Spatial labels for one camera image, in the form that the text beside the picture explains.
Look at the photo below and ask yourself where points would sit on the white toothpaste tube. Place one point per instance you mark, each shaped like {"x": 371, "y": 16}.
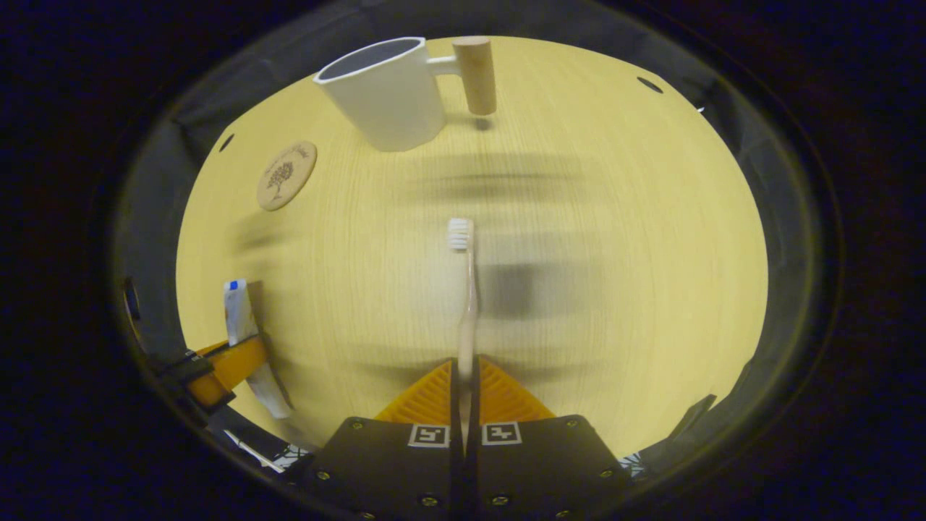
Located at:
{"x": 237, "y": 311}

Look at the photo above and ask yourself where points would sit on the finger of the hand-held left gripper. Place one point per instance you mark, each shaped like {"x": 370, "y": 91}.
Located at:
{"x": 231, "y": 365}

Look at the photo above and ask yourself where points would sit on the round wooden coaster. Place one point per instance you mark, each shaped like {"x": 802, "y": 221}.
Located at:
{"x": 286, "y": 177}

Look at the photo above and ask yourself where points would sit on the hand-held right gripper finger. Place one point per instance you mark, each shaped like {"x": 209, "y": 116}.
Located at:
{"x": 455, "y": 470}
{"x": 472, "y": 477}

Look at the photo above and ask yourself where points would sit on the beige toothbrush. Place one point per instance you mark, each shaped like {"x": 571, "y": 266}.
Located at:
{"x": 469, "y": 325}

